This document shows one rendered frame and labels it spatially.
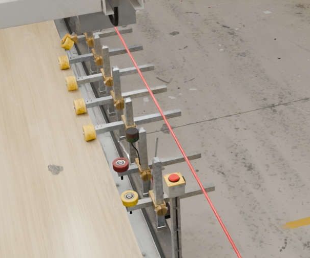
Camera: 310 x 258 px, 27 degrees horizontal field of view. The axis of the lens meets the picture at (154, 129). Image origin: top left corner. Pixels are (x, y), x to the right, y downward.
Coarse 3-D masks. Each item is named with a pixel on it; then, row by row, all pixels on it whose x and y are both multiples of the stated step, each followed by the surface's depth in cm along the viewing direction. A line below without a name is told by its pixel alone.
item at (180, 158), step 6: (198, 150) 327; (174, 156) 325; (180, 156) 324; (192, 156) 325; (198, 156) 326; (150, 162) 322; (162, 162) 322; (168, 162) 323; (174, 162) 324; (132, 168) 319; (150, 168) 322; (120, 174) 318; (126, 174) 319
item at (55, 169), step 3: (48, 165) 316; (51, 165) 315; (54, 165) 314; (48, 168) 315; (51, 168) 315; (54, 168) 313; (57, 168) 314; (60, 168) 314; (63, 168) 314; (51, 171) 313; (54, 171) 312; (57, 171) 312; (54, 174) 311; (57, 174) 311
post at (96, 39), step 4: (96, 36) 380; (96, 40) 381; (96, 44) 382; (96, 48) 384; (100, 48) 385; (96, 52) 385; (100, 52) 386; (96, 56) 387; (96, 64) 393; (100, 68) 392; (100, 80) 397; (100, 84) 399; (104, 84) 400; (100, 88) 401; (104, 88) 401
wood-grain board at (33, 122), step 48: (0, 48) 416; (48, 48) 413; (0, 96) 370; (48, 96) 367; (0, 144) 333; (48, 144) 331; (96, 144) 329; (0, 192) 303; (48, 192) 301; (96, 192) 300; (0, 240) 278; (48, 240) 277; (96, 240) 275
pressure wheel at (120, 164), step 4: (116, 160) 317; (120, 160) 317; (124, 160) 317; (116, 164) 314; (120, 164) 315; (124, 164) 314; (128, 164) 315; (116, 168) 314; (120, 168) 313; (124, 168) 314; (128, 168) 316; (120, 172) 314
